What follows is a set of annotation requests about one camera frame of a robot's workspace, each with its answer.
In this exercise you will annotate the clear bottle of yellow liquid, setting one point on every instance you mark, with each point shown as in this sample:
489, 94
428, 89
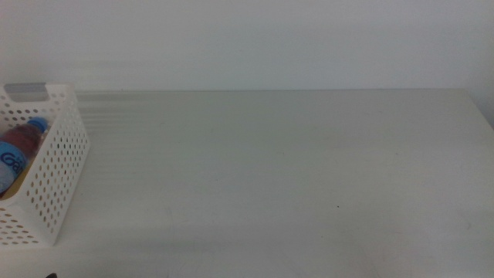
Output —
20, 180

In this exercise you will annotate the small water bottle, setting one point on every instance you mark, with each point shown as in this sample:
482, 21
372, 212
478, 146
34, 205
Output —
15, 154

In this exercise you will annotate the white perforated plastic basket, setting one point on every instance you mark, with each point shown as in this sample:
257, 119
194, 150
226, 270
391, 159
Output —
58, 162

